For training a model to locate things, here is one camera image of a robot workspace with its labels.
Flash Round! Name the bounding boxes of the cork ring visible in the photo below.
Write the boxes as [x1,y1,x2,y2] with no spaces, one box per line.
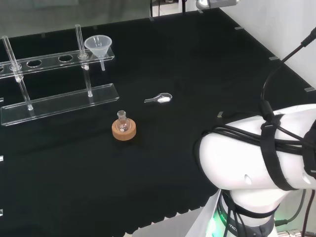
[112,119,137,142]

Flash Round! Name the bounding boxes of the translucent plastic funnel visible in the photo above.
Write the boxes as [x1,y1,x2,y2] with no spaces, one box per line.
[83,35,113,72]

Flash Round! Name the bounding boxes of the pale board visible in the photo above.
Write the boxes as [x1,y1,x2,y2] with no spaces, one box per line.
[188,190,222,237]

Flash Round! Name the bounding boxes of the grey white device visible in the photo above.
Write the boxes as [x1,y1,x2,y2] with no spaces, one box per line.
[196,0,240,9]

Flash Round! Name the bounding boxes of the black thick cable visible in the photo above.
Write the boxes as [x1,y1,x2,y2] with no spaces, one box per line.
[259,26,316,121]

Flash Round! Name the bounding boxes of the clear acrylic funnel stand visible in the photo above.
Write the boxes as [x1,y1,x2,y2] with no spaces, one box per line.
[0,24,120,127]

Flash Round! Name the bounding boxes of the small glass round-bottom flask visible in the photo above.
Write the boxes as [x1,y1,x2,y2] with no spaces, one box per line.
[117,110,131,132]

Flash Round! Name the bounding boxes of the glass weighing funnel with powder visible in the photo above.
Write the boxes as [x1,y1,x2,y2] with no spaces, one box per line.
[144,92,173,105]

